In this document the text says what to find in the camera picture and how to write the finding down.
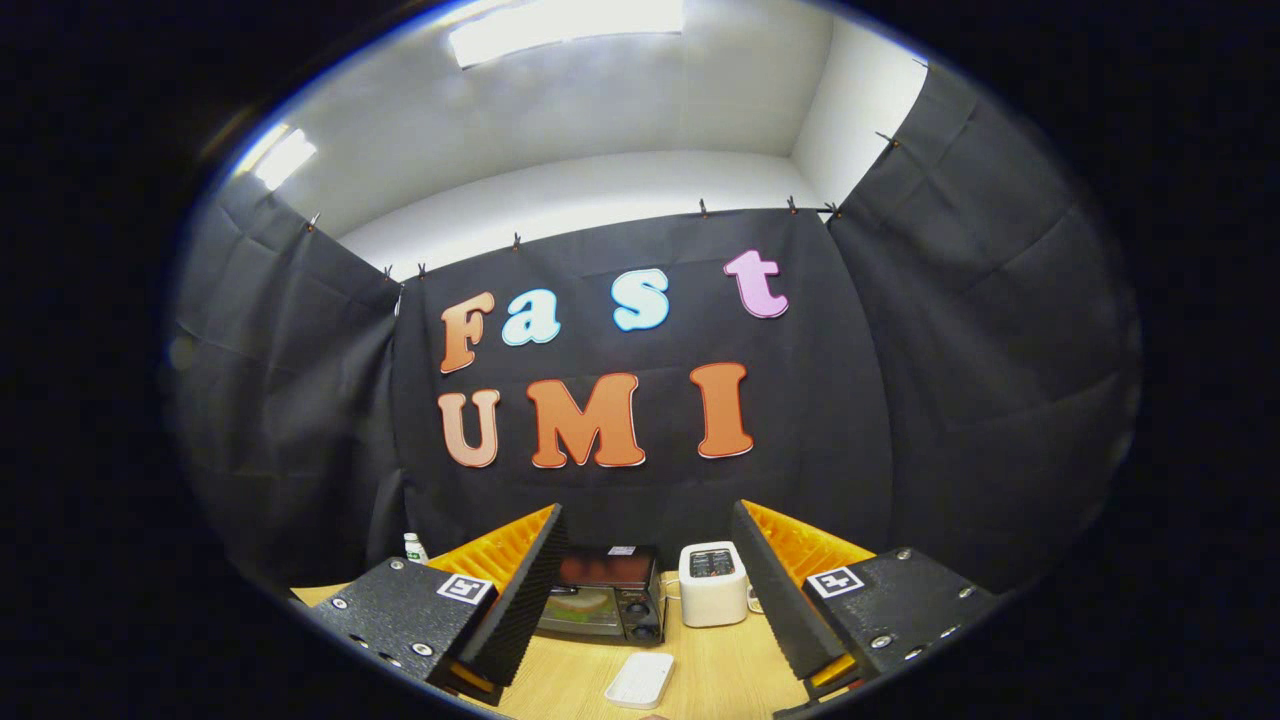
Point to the white bread toaster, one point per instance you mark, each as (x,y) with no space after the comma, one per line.
(712,598)

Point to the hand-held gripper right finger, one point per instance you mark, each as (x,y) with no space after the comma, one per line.
(775,600)

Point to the small ceiling light panel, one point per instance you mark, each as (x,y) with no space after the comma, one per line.
(285,158)

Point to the white rectangular dish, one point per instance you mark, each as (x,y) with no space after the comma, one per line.
(640,680)

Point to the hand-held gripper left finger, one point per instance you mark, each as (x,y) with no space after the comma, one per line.
(525,600)

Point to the black toaster oven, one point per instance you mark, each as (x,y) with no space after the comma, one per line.
(615,570)

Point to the long ceiling light panel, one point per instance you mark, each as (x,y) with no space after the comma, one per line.
(565,28)

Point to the black backdrop cloth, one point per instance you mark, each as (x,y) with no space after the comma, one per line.
(850,400)

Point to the white bottle green label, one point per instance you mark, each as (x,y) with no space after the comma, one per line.
(414,550)

